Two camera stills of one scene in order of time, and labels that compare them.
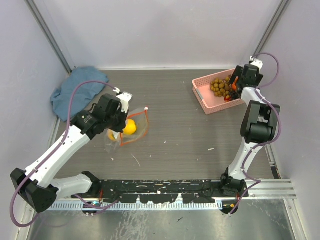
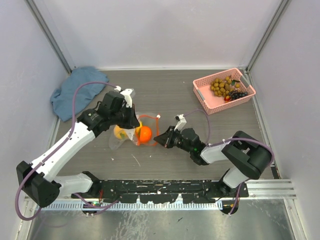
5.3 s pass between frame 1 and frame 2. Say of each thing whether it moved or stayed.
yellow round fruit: moved
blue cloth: stayed
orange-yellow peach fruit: moved
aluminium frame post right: stayed
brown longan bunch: stayed
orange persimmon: moved
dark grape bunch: stayed
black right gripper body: moved
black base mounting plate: stayed
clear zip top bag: moved
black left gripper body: stayed
